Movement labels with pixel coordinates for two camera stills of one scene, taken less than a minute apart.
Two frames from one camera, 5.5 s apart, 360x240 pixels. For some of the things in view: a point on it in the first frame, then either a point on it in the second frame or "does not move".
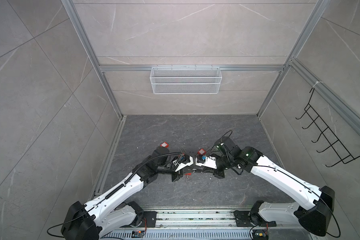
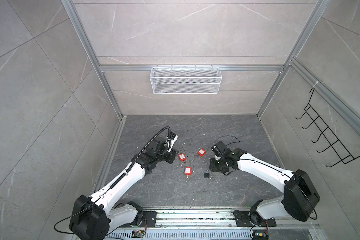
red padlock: [202, 151] does not move
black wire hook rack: [335, 144] does not move
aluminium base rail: [205, 218] does not move
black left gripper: [179, 174] to [172, 154]
